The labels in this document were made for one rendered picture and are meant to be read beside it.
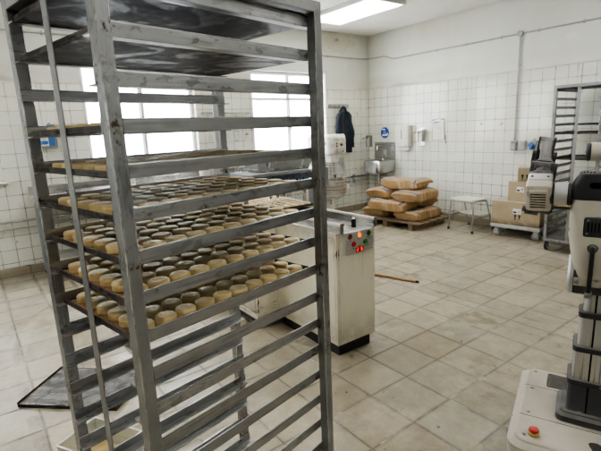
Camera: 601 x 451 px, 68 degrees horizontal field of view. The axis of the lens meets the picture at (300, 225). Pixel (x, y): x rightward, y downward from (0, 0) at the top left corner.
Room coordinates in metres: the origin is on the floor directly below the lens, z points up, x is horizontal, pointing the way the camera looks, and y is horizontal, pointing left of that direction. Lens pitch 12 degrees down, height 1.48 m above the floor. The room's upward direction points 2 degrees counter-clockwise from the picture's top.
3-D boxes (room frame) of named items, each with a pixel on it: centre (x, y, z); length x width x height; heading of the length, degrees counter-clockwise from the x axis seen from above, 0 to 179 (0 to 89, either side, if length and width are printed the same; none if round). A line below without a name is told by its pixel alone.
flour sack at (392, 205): (6.62, -1.41, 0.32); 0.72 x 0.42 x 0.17; 41
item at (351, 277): (3.03, -0.15, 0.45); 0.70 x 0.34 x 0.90; 36
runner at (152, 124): (1.11, 0.17, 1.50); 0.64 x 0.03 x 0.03; 138
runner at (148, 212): (1.11, 0.17, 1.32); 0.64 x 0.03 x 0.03; 138
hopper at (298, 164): (3.44, 0.15, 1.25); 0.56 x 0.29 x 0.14; 126
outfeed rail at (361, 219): (3.62, 0.09, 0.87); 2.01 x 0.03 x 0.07; 36
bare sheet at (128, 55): (1.24, 0.32, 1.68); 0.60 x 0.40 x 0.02; 138
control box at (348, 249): (2.74, -0.36, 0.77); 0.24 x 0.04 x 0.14; 126
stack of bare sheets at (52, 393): (2.42, 1.33, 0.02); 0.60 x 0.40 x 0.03; 83
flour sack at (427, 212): (6.52, -1.78, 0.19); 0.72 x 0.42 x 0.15; 131
